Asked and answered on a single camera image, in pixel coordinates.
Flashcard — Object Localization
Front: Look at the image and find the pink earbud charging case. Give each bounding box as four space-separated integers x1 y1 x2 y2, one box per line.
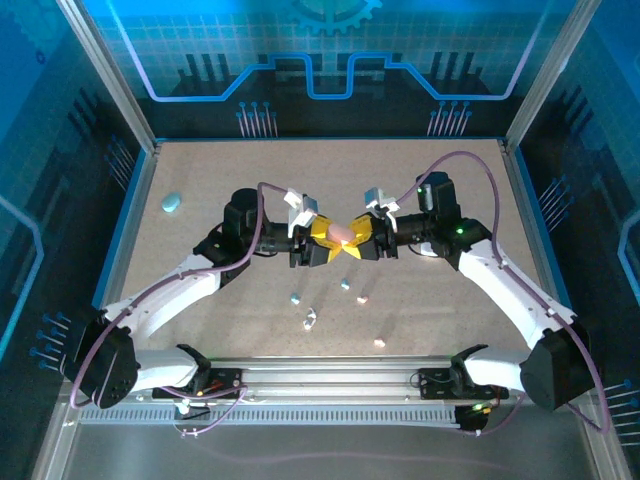
327 223 354 247

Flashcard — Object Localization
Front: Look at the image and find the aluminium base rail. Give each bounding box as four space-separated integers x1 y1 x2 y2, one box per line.
134 354 531 401

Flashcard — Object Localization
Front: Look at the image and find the aluminium side rail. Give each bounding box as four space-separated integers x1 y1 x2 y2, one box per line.
499 139 631 480
29 142 161 480

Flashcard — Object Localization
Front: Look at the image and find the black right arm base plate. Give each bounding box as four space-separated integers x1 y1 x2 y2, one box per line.
417 366 510 401

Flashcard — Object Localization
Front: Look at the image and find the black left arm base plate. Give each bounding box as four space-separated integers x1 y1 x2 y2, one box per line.
152 366 247 401

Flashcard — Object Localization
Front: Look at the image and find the grey slotted cable duct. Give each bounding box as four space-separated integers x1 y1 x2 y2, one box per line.
79 403 464 427

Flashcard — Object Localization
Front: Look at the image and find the aluminium frame post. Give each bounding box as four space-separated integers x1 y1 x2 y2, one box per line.
503 0 601 151
55 0 160 151

